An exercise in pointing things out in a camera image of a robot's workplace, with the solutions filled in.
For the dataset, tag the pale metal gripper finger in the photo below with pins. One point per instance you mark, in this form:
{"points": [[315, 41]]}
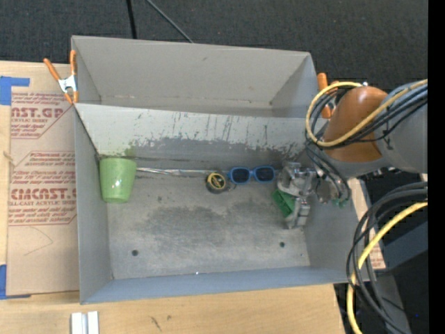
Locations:
{"points": [[292, 219], [304, 211]]}

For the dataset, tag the blue sunglasses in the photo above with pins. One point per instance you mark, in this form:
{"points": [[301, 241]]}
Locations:
{"points": [[240, 175]]}

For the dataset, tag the grey metal bin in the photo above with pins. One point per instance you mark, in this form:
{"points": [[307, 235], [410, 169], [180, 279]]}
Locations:
{"points": [[208, 228]]}

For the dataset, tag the green plastic cup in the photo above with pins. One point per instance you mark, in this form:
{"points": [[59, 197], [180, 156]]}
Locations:
{"points": [[116, 179]]}

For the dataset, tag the brown cardboard board, red print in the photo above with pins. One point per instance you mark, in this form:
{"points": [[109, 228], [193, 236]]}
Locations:
{"points": [[41, 221]]}

